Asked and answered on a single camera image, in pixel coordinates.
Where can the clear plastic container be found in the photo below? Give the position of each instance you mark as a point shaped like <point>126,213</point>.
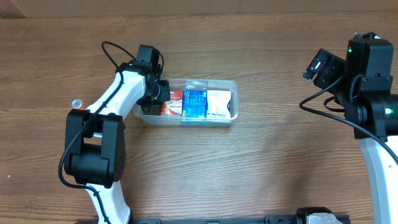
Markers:
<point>156,118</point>

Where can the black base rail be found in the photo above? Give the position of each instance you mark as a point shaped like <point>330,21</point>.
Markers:
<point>305,215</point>

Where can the red medicine box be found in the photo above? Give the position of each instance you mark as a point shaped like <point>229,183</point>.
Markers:
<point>174,105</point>

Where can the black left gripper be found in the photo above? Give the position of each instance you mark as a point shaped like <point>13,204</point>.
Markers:
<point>154,101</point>

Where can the orange tube white caps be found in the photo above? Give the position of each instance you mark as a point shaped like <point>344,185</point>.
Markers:
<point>78,105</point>

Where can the blue medicine box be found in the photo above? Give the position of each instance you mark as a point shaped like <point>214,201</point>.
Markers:
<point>194,104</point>

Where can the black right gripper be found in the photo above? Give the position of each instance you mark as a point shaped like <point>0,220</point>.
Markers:
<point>337,72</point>

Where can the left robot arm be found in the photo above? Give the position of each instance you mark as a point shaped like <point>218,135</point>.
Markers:
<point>94,158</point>

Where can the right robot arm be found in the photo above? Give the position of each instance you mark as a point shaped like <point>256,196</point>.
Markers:
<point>357,91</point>

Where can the white medicine box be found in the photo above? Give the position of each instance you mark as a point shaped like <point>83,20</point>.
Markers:
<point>218,104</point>

